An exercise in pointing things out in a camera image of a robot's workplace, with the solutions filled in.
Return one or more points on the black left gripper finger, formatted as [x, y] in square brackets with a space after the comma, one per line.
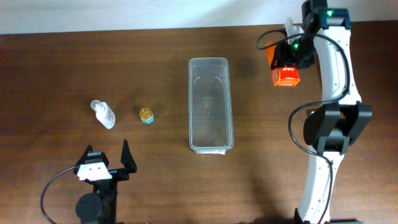
[83, 158]
[127, 158]

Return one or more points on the clear plastic container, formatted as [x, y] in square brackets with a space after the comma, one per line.
[210, 109]

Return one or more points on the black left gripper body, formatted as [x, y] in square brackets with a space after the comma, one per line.
[118, 175]

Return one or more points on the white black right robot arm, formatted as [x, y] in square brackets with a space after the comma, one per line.
[340, 116]

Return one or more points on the small jar gold lid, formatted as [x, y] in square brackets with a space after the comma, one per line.
[146, 115]

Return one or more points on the orange red medicine box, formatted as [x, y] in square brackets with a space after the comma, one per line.
[283, 69]

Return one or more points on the white lotion bottle clear cap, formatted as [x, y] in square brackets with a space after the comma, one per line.
[104, 113]

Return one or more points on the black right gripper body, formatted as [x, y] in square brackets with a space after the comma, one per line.
[298, 53]

